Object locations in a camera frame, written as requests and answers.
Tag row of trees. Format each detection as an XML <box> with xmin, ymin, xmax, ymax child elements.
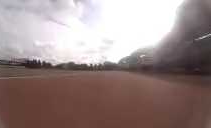
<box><xmin>24</xmin><ymin>59</ymin><xmax>120</xmax><ymax>70</ymax></box>

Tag red-brown paved path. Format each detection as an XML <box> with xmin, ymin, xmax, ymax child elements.
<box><xmin>0</xmin><ymin>70</ymin><xmax>211</xmax><ymax>128</ymax></box>

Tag grey asphalt road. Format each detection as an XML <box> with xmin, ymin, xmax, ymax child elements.
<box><xmin>0</xmin><ymin>67</ymin><xmax>121</xmax><ymax>80</ymax></box>

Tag large dark building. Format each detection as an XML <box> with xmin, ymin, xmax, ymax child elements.
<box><xmin>118</xmin><ymin>0</ymin><xmax>211</xmax><ymax>76</ymax></box>

